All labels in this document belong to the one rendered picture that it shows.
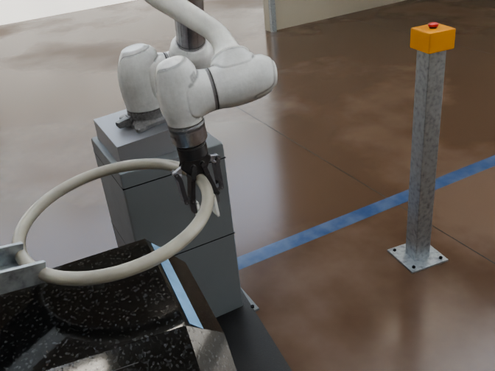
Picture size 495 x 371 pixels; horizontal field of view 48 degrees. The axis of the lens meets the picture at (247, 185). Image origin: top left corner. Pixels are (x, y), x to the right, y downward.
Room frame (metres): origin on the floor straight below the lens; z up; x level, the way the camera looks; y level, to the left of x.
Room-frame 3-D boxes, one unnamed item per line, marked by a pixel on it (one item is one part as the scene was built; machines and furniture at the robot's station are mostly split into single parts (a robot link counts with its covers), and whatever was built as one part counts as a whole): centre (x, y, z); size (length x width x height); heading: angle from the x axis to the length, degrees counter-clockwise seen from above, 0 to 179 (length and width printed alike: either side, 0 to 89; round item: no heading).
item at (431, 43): (2.12, -0.77, 0.54); 0.20 x 0.20 x 1.09; 19
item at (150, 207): (1.98, 0.34, 0.40); 0.50 x 0.50 x 0.80; 26
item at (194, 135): (1.27, 0.13, 1.12); 0.09 x 0.09 x 0.06
